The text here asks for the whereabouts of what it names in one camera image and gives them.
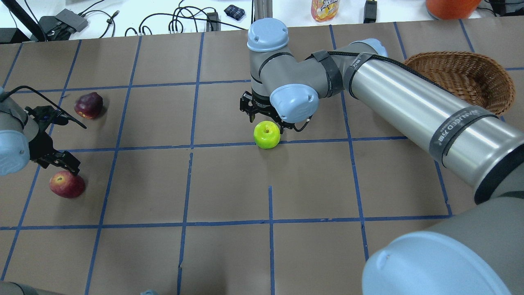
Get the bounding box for aluminium frame post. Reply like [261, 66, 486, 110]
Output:
[251, 0, 273, 23]

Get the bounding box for dark red apple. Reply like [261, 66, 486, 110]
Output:
[74, 92, 104, 119]

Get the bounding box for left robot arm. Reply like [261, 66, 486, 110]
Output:
[0, 89, 86, 176]

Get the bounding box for green apple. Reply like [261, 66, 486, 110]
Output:
[253, 120, 281, 149]

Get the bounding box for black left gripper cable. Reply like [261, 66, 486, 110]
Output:
[0, 85, 87, 129]

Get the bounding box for woven wicker basket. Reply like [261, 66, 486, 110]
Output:
[404, 52, 516, 116]

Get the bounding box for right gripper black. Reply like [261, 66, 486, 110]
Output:
[240, 91, 313, 134]

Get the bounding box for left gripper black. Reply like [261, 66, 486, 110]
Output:
[25, 106, 81, 176]

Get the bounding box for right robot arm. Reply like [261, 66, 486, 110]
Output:
[241, 18, 524, 295]

